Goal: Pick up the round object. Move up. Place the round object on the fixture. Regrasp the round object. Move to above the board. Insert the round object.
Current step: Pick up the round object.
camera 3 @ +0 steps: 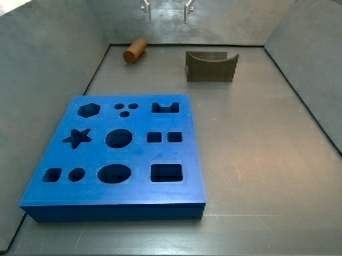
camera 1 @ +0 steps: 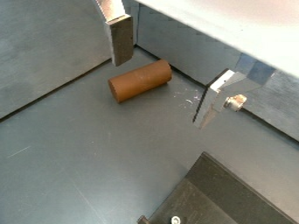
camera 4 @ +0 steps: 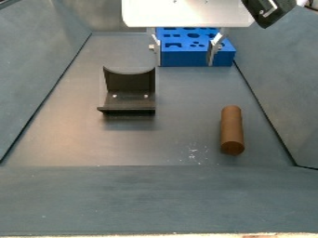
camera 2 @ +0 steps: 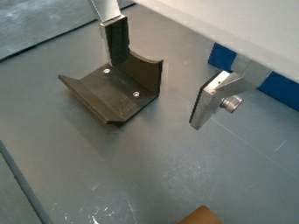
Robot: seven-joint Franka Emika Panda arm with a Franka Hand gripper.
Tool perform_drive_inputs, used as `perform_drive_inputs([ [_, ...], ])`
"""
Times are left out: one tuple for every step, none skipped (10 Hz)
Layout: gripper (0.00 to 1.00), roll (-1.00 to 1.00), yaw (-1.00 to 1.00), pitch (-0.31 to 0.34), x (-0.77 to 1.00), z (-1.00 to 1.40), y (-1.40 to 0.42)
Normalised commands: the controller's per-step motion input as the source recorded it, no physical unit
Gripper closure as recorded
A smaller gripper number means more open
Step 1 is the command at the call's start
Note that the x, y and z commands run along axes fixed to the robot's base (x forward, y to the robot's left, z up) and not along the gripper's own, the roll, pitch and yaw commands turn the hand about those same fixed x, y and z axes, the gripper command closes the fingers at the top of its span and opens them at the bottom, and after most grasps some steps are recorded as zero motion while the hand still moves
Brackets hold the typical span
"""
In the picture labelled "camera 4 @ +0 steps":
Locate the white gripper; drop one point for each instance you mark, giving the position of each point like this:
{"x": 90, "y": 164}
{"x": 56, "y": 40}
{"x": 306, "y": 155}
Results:
{"x": 186, "y": 13}

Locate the brown wooden cylinder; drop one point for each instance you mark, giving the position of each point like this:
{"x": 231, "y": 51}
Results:
{"x": 231, "y": 130}

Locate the blue foam shape-sorter block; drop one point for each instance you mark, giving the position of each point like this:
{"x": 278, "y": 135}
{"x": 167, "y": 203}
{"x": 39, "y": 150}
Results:
{"x": 183, "y": 45}

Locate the dark grey cradle stand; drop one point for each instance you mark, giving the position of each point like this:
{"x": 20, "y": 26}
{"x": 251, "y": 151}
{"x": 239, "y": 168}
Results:
{"x": 130, "y": 92}

